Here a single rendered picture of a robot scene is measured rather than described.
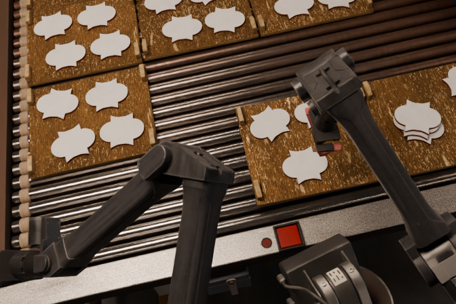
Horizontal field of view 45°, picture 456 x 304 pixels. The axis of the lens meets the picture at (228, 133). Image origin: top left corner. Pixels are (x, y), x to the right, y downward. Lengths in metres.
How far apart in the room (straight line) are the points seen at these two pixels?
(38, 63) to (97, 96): 0.29
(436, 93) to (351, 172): 0.40
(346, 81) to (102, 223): 0.52
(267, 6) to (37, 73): 0.86
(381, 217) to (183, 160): 0.85
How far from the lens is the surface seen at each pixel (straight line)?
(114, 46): 2.00
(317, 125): 1.46
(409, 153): 1.71
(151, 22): 2.06
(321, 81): 0.91
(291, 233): 1.57
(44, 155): 1.84
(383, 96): 1.81
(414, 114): 1.76
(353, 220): 1.62
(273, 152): 1.68
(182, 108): 1.82
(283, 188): 1.62
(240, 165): 1.69
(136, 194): 1.00
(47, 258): 1.18
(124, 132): 1.78
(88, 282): 1.64
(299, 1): 2.04
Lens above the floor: 2.40
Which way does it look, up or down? 58 degrees down
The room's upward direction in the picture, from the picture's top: 10 degrees counter-clockwise
